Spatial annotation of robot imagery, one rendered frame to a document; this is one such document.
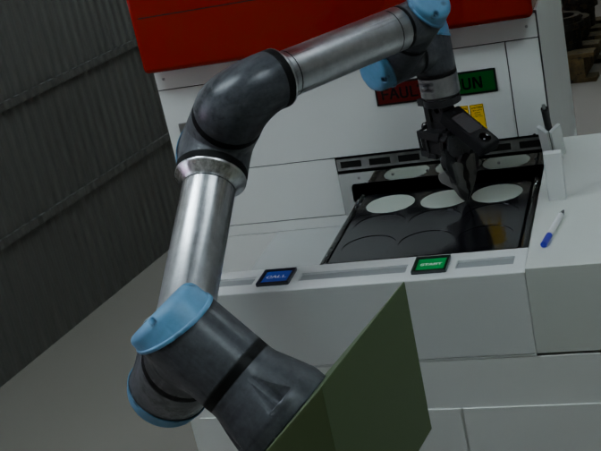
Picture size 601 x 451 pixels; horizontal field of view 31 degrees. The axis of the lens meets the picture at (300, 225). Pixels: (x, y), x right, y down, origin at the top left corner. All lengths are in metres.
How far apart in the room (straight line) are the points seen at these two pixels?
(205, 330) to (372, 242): 0.70
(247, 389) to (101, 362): 2.67
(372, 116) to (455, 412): 0.74
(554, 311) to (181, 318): 0.59
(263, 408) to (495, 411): 0.52
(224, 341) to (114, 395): 2.39
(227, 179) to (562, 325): 0.56
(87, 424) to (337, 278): 2.00
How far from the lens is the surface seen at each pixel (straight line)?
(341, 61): 1.77
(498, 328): 1.73
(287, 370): 1.42
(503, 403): 1.80
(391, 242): 2.04
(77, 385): 3.95
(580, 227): 1.81
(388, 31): 1.84
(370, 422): 1.40
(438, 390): 1.80
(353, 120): 2.31
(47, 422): 3.76
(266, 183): 2.41
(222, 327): 1.42
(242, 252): 2.49
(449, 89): 2.07
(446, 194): 2.23
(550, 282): 1.69
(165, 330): 1.42
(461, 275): 1.70
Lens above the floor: 1.65
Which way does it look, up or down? 20 degrees down
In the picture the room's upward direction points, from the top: 12 degrees counter-clockwise
